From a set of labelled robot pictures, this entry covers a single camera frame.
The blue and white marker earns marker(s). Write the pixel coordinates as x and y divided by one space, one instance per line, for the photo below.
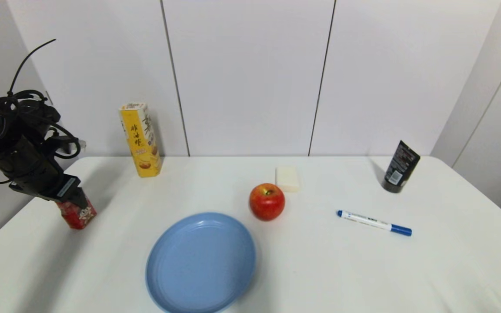
372 222

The red apple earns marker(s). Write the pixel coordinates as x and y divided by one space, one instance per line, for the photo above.
267 203

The tall yellow snack box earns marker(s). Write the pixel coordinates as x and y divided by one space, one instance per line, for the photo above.
142 148

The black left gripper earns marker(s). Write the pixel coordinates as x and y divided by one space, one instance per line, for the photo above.
33 171

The blue plate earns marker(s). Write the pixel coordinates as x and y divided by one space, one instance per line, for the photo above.
200 263

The red milk carton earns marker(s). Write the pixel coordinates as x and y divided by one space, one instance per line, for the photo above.
78 216

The black tube with label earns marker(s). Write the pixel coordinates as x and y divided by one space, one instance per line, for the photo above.
400 167

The white rectangular block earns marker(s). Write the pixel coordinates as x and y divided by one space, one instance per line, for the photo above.
287 179

